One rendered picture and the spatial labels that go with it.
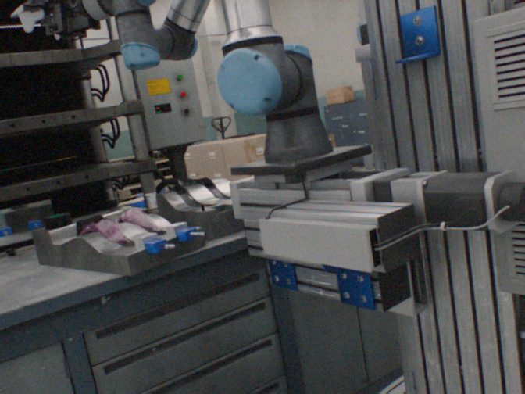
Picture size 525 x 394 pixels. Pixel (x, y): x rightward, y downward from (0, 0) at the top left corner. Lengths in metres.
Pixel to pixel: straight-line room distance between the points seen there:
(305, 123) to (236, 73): 0.20
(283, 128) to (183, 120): 1.42
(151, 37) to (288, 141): 0.36
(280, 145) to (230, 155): 4.61
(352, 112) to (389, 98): 7.67
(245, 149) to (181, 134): 3.08
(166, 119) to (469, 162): 1.66
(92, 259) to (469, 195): 1.01
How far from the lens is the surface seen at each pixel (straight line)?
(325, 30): 9.75
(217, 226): 1.53
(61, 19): 1.24
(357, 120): 8.73
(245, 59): 0.92
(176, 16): 1.20
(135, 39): 1.11
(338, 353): 1.90
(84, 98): 2.88
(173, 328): 1.52
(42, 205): 2.19
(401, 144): 1.08
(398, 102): 1.07
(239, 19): 0.96
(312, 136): 1.05
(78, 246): 1.51
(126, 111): 2.20
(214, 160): 5.87
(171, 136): 2.41
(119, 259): 1.35
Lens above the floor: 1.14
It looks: 9 degrees down
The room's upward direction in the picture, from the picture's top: 10 degrees counter-clockwise
